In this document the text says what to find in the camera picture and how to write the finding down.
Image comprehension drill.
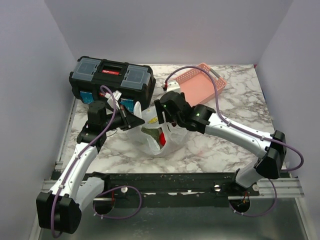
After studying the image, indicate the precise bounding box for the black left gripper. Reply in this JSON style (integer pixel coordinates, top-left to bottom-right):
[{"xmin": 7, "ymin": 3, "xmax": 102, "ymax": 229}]
[{"xmin": 102, "ymin": 105, "xmax": 146, "ymax": 132}]

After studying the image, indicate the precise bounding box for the red fake apple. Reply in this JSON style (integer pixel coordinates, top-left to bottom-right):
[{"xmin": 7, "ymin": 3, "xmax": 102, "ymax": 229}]
[{"xmin": 159, "ymin": 132, "xmax": 166, "ymax": 146}]

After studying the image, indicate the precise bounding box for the white plastic bag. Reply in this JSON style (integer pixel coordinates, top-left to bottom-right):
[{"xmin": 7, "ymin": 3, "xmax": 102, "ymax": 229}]
[{"xmin": 127, "ymin": 102, "xmax": 190, "ymax": 157}]

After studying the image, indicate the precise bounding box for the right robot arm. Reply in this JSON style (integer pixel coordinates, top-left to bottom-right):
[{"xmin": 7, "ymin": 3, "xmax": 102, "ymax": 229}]
[{"xmin": 154, "ymin": 91, "xmax": 287, "ymax": 196}]

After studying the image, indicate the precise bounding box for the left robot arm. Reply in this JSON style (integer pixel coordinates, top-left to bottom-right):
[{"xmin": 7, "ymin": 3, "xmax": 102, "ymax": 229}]
[{"xmin": 36, "ymin": 100, "xmax": 145, "ymax": 238}]

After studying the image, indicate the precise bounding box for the green fake melon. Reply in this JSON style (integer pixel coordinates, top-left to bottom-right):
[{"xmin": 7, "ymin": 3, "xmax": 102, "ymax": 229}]
[{"xmin": 141, "ymin": 127, "xmax": 160, "ymax": 143}]

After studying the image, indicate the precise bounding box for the pink perforated plastic basket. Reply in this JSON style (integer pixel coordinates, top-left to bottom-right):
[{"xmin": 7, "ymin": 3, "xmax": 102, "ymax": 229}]
[{"xmin": 172, "ymin": 63, "xmax": 227, "ymax": 106}]

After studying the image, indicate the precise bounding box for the black toolbox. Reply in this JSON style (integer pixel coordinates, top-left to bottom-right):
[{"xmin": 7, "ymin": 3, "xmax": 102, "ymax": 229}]
[{"xmin": 69, "ymin": 56, "xmax": 156, "ymax": 112}]

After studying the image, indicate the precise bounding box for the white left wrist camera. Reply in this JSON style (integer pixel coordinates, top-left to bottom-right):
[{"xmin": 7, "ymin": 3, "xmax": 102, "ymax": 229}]
[{"xmin": 104, "ymin": 90, "xmax": 122, "ymax": 107}]

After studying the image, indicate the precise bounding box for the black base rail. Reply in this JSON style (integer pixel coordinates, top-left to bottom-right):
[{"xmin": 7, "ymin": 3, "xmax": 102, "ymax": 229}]
[{"xmin": 93, "ymin": 172, "xmax": 259, "ymax": 208}]

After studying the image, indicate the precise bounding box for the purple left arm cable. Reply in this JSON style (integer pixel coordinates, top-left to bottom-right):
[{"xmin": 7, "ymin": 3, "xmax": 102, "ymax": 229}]
[{"xmin": 50, "ymin": 85, "xmax": 118, "ymax": 239}]

